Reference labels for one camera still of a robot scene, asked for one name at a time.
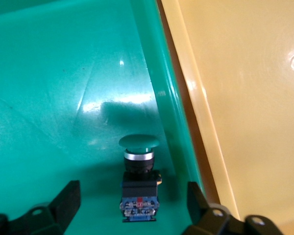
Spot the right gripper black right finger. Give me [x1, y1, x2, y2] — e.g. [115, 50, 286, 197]
[185, 181, 232, 235]

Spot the green plastic tray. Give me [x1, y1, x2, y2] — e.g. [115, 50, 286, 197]
[0, 0, 222, 235]

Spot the yellow plastic tray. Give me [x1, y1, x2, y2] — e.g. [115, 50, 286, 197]
[159, 0, 294, 235]

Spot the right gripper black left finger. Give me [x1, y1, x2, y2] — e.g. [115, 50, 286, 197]
[9, 180, 82, 235]

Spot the green mushroom push button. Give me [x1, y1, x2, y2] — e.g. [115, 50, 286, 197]
[119, 134, 162, 223]

